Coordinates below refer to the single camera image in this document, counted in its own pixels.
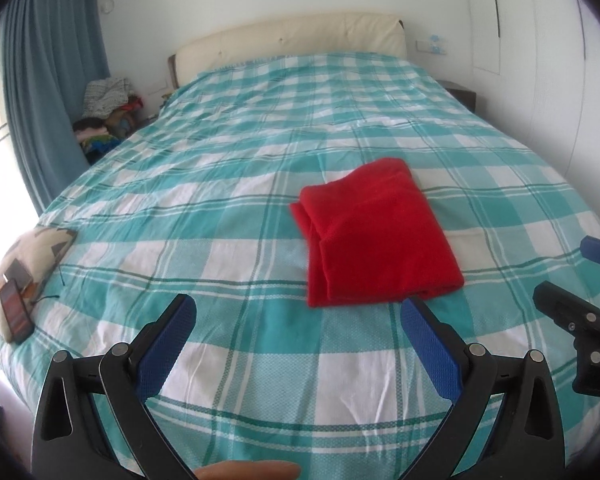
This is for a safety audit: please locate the red sweater with white motif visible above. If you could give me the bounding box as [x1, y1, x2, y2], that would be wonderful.
[290, 157, 465, 308]

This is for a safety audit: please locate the pile of clothes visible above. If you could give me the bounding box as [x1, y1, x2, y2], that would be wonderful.
[72, 77, 144, 166]

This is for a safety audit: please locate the person's left hand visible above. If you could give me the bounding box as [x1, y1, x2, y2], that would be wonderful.
[194, 460, 301, 480]

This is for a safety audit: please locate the black smartphone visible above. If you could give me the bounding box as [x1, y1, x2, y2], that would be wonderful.
[0, 280, 34, 344]

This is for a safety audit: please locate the patterned cream pillow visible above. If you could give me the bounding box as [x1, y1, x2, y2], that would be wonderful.
[0, 226, 78, 344]

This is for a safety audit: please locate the white wardrobe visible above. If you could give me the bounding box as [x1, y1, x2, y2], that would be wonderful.
[468, 0, 600, 217]

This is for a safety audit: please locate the dark bedside table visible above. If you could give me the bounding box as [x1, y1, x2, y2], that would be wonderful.
[437, 79, 477, 113]

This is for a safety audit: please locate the teal plaid bedspread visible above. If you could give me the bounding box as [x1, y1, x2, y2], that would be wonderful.
[0, 53, 600, 479]

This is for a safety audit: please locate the cream padded headboard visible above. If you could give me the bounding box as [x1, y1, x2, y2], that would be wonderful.
[168, 12, 407, 89]

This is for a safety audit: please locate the blue curtain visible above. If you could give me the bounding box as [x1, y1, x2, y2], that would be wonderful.
[0, 0, 109, 214]

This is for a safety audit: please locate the wall switch panel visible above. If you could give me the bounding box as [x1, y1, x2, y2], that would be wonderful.
[415, 35, 446, 55]

